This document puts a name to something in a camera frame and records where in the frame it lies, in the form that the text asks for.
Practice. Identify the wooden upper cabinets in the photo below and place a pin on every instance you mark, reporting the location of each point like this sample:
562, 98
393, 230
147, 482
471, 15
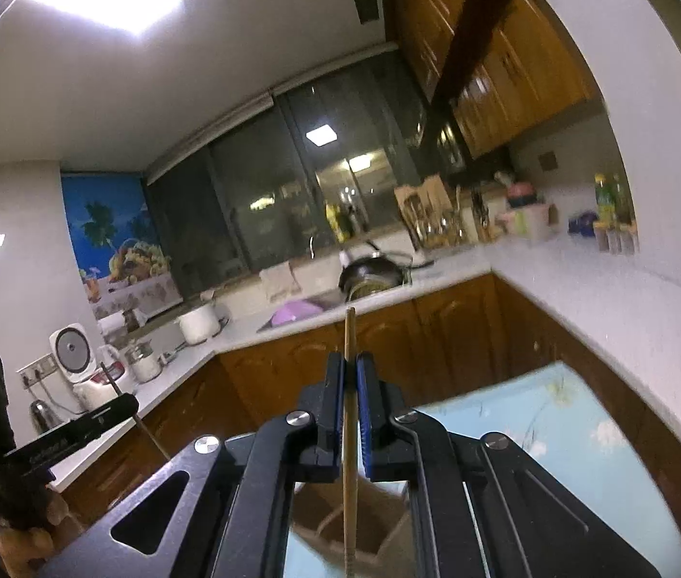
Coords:
515, 72

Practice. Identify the dark window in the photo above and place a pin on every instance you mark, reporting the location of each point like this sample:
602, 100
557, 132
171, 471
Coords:
256, 211

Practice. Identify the green drink bottle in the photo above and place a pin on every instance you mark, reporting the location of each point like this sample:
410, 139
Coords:
605, 198

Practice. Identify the light wooden chopstick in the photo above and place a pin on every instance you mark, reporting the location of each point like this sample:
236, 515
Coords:
350, 337

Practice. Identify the person's left hand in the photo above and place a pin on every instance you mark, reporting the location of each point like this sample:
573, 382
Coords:
18, 548

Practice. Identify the white lidded jar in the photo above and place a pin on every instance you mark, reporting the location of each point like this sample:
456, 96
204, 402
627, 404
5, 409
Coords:
146, 367

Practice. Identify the wall socket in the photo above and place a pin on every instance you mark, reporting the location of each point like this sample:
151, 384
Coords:
36, 371

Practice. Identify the brown utensil holder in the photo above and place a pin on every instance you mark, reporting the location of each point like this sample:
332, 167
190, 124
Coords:
379, 518

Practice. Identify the yellow bottle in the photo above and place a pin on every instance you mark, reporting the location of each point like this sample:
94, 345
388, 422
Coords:
335, 223

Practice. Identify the brown wall plate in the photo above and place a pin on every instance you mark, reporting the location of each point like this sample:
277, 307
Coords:
548, 161

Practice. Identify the wooden dish rack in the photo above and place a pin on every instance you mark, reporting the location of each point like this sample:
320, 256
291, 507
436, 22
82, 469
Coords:
427, 211

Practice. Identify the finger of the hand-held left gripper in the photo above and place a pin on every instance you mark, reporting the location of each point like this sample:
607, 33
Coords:
111, 412

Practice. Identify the steel electric kettle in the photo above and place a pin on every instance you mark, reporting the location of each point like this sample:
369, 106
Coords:
45, 415

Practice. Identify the white pot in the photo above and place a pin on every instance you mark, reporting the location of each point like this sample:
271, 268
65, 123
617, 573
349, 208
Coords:
198, 324

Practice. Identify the white towel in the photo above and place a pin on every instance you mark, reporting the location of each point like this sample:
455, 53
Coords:
278, 283

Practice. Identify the tropical wall poster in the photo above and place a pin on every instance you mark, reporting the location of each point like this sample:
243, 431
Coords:
105, 223

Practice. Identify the white and pink containers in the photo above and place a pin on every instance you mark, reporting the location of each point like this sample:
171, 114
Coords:
524, 214

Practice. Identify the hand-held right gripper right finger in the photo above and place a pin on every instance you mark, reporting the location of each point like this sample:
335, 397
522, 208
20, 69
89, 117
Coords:
368, 397

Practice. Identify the black wok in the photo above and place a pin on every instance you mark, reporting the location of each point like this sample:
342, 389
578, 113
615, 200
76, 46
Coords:
373, 271

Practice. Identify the blue floral tablecloth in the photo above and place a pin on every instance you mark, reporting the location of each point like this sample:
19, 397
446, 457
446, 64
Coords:
557, 409

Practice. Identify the white rice cooker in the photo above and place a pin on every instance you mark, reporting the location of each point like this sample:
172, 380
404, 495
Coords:
72, 352

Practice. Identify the dark wooden chopstick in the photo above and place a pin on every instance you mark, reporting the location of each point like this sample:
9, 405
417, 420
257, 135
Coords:
153, 438

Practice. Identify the ceiling vent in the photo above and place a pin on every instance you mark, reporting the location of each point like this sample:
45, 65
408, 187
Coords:
366, 7

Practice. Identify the row of spice jars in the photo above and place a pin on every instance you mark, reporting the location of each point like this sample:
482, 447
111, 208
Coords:
617, 238

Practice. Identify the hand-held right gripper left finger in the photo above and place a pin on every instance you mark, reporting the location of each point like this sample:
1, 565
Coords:
333, 394

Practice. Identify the knife holder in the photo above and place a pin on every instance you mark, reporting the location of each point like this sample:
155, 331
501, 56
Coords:
480, 214

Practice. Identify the blue packet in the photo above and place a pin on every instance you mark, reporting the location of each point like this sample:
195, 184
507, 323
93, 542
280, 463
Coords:
581, 224

